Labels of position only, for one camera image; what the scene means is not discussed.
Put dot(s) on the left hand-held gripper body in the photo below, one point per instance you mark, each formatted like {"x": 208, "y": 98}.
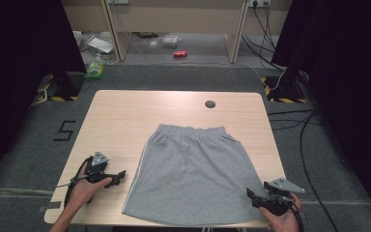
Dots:
{"x": 97, "y": 168}

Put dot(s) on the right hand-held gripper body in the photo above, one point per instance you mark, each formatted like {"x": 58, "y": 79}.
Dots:
{"x": 275, "y": 203}

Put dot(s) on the gray shorts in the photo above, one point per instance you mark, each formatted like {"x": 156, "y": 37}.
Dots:
{"x": 193, "y": 174}

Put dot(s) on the person's right hand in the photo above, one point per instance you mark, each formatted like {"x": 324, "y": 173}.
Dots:
{"x": 283, "y": 223}

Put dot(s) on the person's left hand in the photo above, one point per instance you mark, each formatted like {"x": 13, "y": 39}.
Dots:
{"x": 82, "y": 193}

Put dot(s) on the gray tape piece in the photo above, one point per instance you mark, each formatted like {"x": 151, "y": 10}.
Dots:
{"x": 50, "y": 206}

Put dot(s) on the black stand base striped tape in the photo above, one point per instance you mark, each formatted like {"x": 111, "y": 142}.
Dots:
{"x": 285, "y": 88}
{"x": 62, "y": 86}

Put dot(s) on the green packet on floor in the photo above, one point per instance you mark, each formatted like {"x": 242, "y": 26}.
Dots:
{"x": 95, "y": 69}

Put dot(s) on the gray table grommet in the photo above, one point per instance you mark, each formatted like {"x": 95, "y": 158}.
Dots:
{"x": 210, "y": 104}

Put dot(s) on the white paper sheet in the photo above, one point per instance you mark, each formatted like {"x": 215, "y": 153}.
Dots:
{"x": 99, "y": 44}

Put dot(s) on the black curtain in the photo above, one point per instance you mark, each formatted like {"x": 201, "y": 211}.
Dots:
{"x": 22, "y": 64}
{"x": 344, "y": 80}

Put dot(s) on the red drink can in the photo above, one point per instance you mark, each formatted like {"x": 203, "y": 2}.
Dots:
{"x": 180, "y": 53}

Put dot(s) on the dark item under desk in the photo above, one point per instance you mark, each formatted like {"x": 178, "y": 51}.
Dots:
{"x": 148, "y": 34}

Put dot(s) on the clear plastic container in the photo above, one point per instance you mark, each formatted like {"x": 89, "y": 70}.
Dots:
{"x": 170, "y": 40}

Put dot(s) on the beige wooden desk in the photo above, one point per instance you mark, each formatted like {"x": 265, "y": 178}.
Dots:
{"x": 174, "y": 19}

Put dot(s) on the white wall outlet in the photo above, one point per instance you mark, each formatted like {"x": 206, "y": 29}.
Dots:
{"x": 259, "y": 2}

